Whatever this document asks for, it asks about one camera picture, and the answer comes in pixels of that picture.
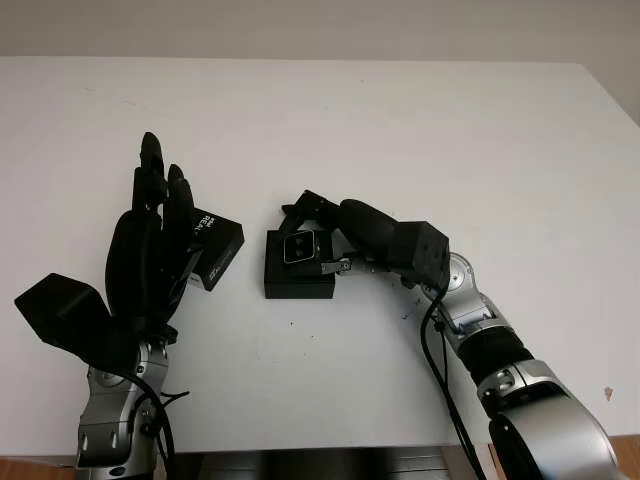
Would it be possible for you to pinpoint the black RealSense box lid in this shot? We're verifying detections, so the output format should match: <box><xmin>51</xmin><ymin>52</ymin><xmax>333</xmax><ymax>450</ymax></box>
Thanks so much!
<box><xmin>187</xmin><ymin>208</ymin><xmax>246</xmax><ymax>292</ymax></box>

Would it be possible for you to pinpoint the black camera box base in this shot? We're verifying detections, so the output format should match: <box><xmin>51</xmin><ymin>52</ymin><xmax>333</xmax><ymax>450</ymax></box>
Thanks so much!
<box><xmin>263</xmin><ymin>228</ymin><xmax>337</xmax><ymax>300</ymax></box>

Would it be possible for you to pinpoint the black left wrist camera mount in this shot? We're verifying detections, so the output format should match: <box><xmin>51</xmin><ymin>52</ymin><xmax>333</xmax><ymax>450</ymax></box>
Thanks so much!
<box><xmin>13</xmin><ymin>272</ymin><xmax>136</xmax><ymax>371</ymax></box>

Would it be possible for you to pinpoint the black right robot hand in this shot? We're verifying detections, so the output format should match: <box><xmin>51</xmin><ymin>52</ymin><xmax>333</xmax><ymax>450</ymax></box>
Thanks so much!
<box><xmin>279</xmin><ymin>188</ymin><xmax>416</xmax><ymax>279</ymax></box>

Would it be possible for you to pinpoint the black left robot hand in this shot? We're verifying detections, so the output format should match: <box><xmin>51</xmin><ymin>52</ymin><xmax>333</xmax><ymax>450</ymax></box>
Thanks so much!
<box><xmin>104</xmin><ymin>131</ymin><xmax>197</xmax><ymax>332</ymax></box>

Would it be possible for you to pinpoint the dark grey robot torso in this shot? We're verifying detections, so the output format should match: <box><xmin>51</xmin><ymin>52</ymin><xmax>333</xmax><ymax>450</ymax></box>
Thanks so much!
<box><xmin>174</xmin><ymin>449</ymin><xmax>446</xmax><ymax>480</ymax></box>

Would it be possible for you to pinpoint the small silver depth camera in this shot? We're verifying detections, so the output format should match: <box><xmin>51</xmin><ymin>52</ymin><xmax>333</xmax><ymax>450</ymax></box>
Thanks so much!
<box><xmin>281</xmin><ymin>230</ymin><xmax>321</xmax><ymax>265</ymax></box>

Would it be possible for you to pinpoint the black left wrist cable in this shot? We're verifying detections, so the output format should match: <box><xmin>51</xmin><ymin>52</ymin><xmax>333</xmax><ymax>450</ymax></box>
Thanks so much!
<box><xmin>119</xmin><ymin>372</ymin><xmax>191</xmax><ymax>480</ymax></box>

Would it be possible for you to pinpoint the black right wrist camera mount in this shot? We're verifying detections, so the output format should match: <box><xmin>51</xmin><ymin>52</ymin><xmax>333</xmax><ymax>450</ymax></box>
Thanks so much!
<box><xmin>387</xmin><ymin>219</ymin><xmax>450</xmax><ymax>295</ymax></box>

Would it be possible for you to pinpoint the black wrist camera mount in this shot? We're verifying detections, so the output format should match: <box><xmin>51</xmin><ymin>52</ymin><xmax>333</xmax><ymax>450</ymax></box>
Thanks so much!
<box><xmin>387</xmin><ymin>219</ymin><xmax>450</xmax><ymax>295</ymax></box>
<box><xmin>13</xmin><ymin>272</ymin><xmax>136</xmax><ymax>371</ymax></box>

